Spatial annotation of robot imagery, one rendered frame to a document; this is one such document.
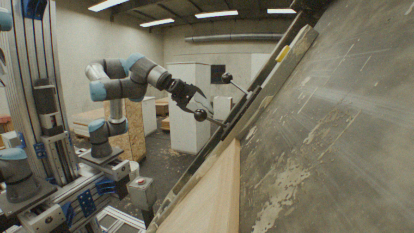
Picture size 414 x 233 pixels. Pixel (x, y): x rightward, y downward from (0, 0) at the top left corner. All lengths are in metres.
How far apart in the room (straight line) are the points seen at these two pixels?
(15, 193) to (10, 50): 0.69
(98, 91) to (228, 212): 0.54
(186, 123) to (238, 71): 5.96
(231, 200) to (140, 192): 0.82
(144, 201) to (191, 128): 2.21
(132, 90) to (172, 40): 9.47
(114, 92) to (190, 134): 2.62
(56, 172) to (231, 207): 1.09
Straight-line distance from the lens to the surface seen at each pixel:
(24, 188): 1.05
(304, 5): 0.78
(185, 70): 2.98
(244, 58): 8.64
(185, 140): 3.25
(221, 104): 5.59
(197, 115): 0.46
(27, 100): 1.18
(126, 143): 2.79
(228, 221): 0.25
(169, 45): 10.12
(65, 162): 1.26
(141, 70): 0.60
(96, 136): 1.20
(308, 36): 0.53
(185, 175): 0.92
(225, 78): 0.53
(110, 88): 0.64
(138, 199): 1.10
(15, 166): 1.01
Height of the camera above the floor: 1.55
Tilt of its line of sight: 15 degrees down
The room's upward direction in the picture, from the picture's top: straight up
